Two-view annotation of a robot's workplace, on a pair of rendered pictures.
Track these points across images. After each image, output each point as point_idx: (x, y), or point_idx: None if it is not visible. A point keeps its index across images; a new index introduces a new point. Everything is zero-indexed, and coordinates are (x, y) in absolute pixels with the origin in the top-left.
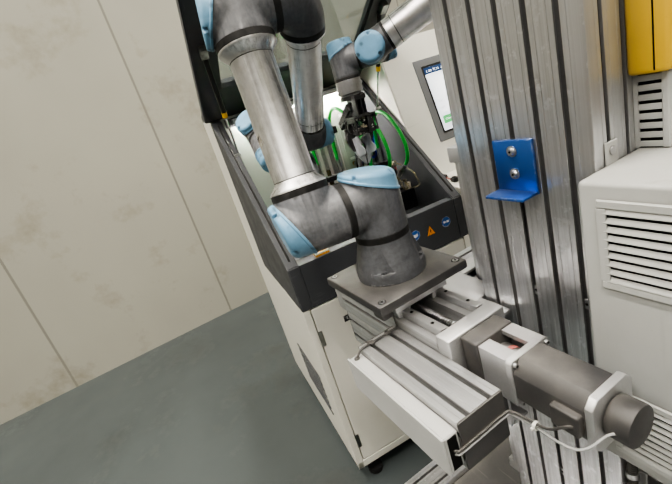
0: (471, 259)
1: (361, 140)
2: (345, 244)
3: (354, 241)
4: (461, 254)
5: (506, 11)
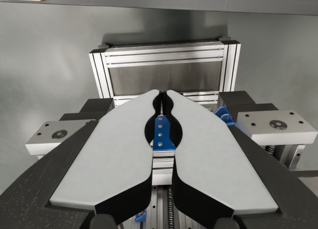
0: (165, 177)
1: (174, 167)
2: None
3: (100, 4)
4: (167, 166)
5: None
